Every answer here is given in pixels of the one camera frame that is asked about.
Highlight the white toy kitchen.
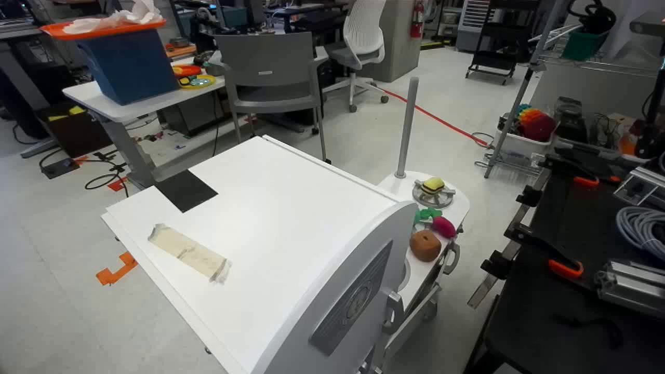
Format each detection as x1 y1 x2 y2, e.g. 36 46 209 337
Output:
100 133 473 374

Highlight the gray round plastic rack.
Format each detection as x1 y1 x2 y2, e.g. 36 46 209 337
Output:
410 179 458 210

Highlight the gray upright pole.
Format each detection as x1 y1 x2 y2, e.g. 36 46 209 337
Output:
392 75 422 180

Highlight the green toy fruit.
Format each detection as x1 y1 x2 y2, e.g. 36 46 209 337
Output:
411 206 445 230

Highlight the yellow toy fruit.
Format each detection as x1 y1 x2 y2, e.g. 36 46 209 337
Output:
420 177 446 195

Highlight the brown wooden block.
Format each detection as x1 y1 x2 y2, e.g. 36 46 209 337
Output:
407 228 445 264

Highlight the magenta toy fruit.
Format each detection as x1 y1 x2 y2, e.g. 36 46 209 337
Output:
430 213 459 244

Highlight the gray plastic chair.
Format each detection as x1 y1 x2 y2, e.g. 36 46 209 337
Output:
213 30 335 166

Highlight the black square patch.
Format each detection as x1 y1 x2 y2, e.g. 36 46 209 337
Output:
151 168 221 213

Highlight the white office chair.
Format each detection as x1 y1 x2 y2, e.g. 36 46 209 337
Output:
325 0 392 115

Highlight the red fire extinguisher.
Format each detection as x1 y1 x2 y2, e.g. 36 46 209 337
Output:
407 0 426 42

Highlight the white bin of toys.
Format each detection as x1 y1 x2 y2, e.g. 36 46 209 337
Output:
495 102 561 160

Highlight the silver metal stand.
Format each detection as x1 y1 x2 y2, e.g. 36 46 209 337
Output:
482 0 571 180

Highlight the multicoloured toy ball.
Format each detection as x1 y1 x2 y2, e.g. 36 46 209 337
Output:
517 106 560 144

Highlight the black utility cart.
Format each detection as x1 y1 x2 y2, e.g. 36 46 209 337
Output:
463 0 551 87

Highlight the white side table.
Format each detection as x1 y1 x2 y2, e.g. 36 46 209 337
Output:
61 72 228 191

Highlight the blue bin with orange lid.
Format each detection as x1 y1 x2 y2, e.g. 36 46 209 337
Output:
40 17 180 108

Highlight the black work table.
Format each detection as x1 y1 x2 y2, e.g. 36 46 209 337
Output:
462 165 665 374

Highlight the white crumpled plastic sheet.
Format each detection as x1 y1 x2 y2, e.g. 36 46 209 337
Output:
62 0 166 35

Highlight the black floor box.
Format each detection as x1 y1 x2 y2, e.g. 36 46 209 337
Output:
36 154 83 180

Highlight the green bucket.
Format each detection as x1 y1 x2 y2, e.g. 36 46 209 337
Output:
561 26 613 65

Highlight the silver aluminium block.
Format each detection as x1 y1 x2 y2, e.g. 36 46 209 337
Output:
593 257 665 323

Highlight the orange floor cable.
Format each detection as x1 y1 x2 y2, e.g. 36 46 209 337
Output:
377 86 495 150

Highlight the gray curved handle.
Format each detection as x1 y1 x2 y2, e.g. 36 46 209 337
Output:
441 241 462 276

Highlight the orange-handled black clamp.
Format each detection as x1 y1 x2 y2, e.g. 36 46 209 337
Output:
514 170 623 210
502 222 588 282

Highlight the white cable coil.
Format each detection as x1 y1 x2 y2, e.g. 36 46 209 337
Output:
613 203 665 264

